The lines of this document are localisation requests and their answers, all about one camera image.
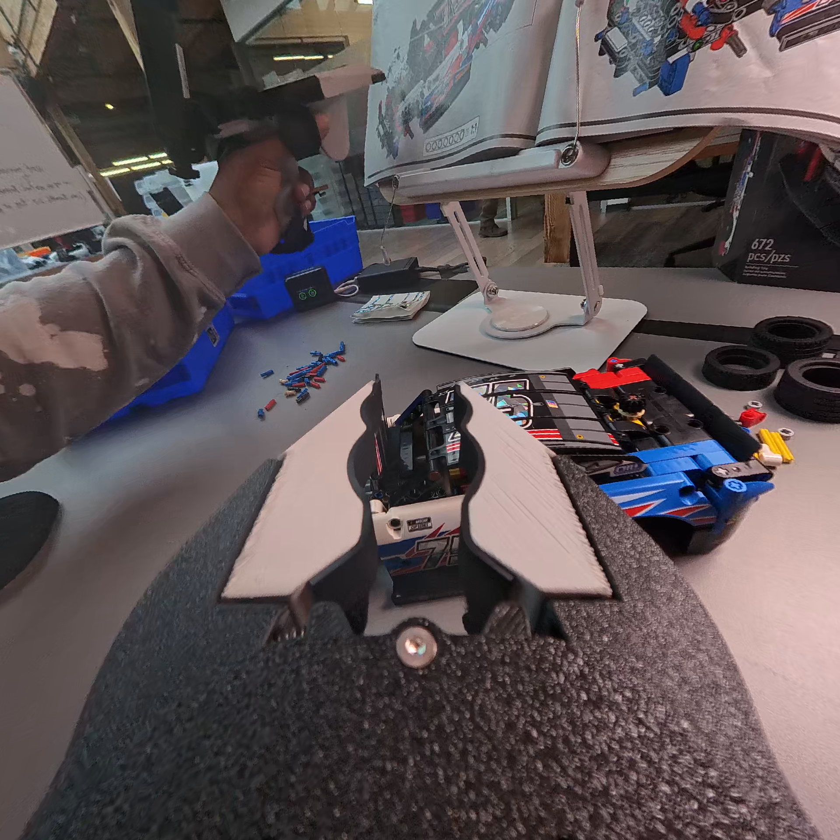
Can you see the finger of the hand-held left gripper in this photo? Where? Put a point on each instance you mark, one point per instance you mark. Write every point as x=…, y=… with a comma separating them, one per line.
x=351, y=80

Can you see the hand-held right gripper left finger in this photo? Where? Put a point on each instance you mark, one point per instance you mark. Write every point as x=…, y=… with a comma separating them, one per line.
x=302, y=518

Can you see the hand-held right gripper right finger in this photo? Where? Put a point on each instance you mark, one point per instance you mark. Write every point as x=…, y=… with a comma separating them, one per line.
x=531, y=518

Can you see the toy brick race car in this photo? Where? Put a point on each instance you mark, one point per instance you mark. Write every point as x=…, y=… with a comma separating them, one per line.
x=656, y=459

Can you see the pile of small connector pins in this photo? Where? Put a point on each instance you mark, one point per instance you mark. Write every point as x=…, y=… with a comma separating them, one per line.
x=308, y=374

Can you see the blue divided parts bin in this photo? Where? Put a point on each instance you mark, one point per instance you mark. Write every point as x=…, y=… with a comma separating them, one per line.
x=184, y=380

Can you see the person's left forearm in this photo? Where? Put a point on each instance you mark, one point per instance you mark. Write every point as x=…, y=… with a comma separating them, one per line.
x=131, y=315

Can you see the grey desk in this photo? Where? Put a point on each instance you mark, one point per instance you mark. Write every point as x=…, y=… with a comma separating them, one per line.
x=164, y=472

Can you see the building instruction booklet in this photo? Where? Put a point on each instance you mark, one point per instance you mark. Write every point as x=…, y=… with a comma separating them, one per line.
x=459, y=98

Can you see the whiteboard on stand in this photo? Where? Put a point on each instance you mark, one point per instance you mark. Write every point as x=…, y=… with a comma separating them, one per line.
x=39, y=164

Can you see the black power adapter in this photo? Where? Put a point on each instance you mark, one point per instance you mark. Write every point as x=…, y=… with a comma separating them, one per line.
x=387, y=275

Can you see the white book stand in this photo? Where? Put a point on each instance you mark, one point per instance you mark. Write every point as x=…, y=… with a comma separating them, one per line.
x=590, y=321

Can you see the black power bank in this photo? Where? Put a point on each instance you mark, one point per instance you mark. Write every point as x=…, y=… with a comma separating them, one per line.
x=310, y=290

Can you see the folded sticker sheets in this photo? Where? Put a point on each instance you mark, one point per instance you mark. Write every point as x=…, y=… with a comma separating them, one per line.
x=390, y=307

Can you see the cluster of small brick parts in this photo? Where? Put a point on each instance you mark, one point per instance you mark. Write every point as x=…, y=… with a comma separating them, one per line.
x=771, y=446

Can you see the black quilted cushion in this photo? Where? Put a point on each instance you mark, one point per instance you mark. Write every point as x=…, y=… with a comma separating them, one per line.
x=23, y=531

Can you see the toy car set box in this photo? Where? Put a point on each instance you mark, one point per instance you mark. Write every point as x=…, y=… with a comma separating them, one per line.
x=787, y=216

